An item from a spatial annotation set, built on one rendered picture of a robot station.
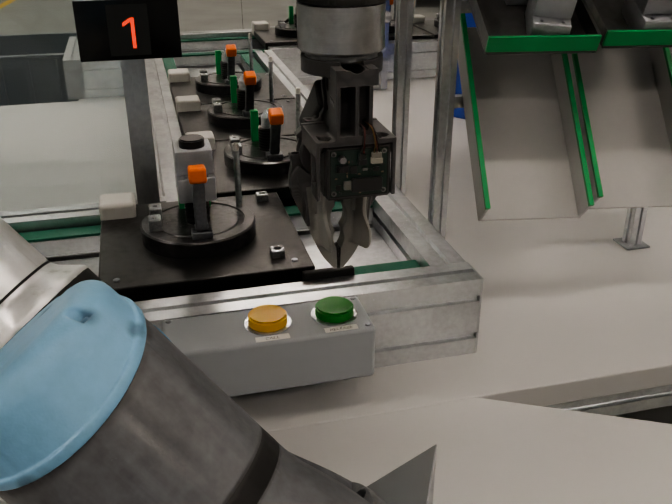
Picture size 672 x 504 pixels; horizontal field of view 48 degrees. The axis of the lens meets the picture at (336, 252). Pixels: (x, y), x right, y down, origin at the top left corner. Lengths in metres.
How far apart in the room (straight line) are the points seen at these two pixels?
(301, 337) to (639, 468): 0.35
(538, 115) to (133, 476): 0.78
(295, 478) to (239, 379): 0.35
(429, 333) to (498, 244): 0.35
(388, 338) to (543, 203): 0.27
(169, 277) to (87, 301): 0.46
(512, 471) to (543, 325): 0.28
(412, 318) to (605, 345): 0.25
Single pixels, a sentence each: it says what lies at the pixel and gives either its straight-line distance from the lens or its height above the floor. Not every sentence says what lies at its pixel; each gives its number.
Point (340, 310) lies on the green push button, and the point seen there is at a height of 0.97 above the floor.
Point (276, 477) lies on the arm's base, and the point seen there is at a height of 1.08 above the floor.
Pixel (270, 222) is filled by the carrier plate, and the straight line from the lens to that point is 0.99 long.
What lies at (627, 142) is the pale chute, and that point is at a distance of 1.09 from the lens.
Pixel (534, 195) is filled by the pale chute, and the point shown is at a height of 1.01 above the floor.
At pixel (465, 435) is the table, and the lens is 0.81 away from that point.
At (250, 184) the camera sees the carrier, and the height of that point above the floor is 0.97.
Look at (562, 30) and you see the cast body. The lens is 0.93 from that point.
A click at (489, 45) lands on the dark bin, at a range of 0.91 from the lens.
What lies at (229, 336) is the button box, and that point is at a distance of 0.77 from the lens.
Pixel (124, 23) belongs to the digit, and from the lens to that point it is 0.98.
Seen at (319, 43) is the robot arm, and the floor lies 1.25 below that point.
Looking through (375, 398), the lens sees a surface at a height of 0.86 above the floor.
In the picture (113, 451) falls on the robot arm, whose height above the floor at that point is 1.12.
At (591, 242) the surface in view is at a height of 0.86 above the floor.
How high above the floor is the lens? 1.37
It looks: 26 degrees down
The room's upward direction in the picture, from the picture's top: straight up
